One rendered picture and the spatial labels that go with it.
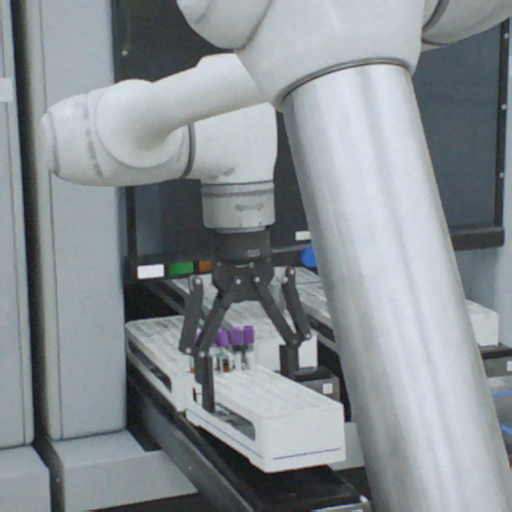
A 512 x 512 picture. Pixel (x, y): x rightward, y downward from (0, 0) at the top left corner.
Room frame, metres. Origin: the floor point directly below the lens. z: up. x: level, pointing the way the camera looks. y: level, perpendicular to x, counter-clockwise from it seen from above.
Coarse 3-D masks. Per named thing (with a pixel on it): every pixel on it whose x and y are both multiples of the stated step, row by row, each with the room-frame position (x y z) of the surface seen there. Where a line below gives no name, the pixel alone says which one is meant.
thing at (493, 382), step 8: (504, 376) 1.81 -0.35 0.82; (496, 384) 1.77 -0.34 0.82; (504, 384) 1.77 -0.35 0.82; (496, 392) 1.74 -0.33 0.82; (504, 392) 1.74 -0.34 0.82; (496, 400) 1.70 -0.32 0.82; (504, 400) 1.70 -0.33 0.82; (496, 408) 1.67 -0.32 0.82; (504, 408) 1.67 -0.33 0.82; (504, 416) 1.64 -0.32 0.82; (504, 424) 1.61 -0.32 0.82; (504, 432) 1.58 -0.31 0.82; (504, 440) 1.55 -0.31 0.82
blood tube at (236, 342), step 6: (234, 330) 1.66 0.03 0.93; (240, 330) 1.66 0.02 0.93; (234, 336) 1.65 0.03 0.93; (240, 336) 1.66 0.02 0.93; (234, 342) 1.65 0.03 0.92; (240, 342) 1.66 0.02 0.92; (234, 348) 1.65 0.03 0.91; (240, 348) 1.66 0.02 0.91; (234, 354) 1.65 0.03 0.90; (240, 354) 1.65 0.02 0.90; (234, 360) 1.65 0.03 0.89; (240, 360) 1.65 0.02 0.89; (234, 366) 1.65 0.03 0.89; (240, 366) 1.65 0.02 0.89
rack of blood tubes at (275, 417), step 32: (192, 384) 1.63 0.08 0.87; (224, 384) 1.57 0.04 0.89; (256, 384) 1.57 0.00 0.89; (288, 384) 1.56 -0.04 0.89; (192, 416) 1.63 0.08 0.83; (224, 416) 1.56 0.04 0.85; (256, 416) 1.41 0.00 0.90; (288, 416) 1.40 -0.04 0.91; (320, 416) 1.41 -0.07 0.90; (256, 448) 1.41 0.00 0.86; (288, 448) 1.40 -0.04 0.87; (320, 448) 1.41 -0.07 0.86
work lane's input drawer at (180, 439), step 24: (144, 384) 1.82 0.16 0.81; (144, 408) 1.78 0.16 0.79; (168, 408) 1.70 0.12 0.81; (168, 432) 1.67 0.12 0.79; (192, 432) 1.60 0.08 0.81; (192, 456) 1.57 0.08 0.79; (216, 456) 1.52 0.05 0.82; (240, 456) 1.55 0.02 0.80; (192, 480) 1.57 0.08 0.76; (216, 480) 1.48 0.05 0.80; (240, 480) 1.44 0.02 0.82; (264, 480) 1.47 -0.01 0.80; (288, 480) 1.47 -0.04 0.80; (312, 480) 1.47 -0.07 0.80; (336, 480) 1.45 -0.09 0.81; (216, 504) 1.49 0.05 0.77; (240, 504) 1.40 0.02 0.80; (264, 504) 1.37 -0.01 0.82; (288, 504) 1.37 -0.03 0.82; (312, 504) 1.38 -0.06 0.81; (336, 504) 1.39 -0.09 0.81; (360, 504) 1.39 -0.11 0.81
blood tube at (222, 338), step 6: (222, 330) 1.66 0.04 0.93; (222, 336) 1.65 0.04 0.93; (222, 342) 1.65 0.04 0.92; (222, 348) 1.65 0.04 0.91; (222, 354) 1.65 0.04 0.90; (228, 354) 1.65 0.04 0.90; (222, 360) 1.65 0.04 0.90; (228, 360) 1.65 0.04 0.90; (222, 366) 1.65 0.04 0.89; (228, 366) 1.65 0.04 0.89; (222, 372) 1.65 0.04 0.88; (228, 372) 1.64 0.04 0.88
